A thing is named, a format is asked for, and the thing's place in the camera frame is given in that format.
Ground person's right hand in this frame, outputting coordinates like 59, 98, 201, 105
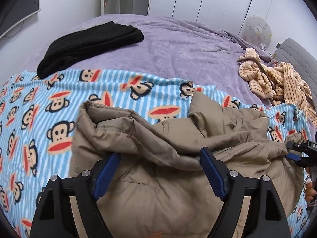
304, 167, 316, 203

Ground beige striped fleece garment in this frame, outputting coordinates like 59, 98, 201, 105
237, 48, 316, 126

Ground grey quilted headboard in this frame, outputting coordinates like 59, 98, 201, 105
272, 38, 317, 103

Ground blue monkey print blanket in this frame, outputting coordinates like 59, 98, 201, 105
1, 70, 312, 237

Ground purple bed sheet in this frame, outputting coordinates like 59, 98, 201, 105
22, 13, 276, 107

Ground white wardrobe doors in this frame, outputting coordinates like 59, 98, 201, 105
148, 0, 293, 37

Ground black folded garment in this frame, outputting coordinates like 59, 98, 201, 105
36, 21, 144, 79

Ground dark wall television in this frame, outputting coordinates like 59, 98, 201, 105
1, 0, 40, 38

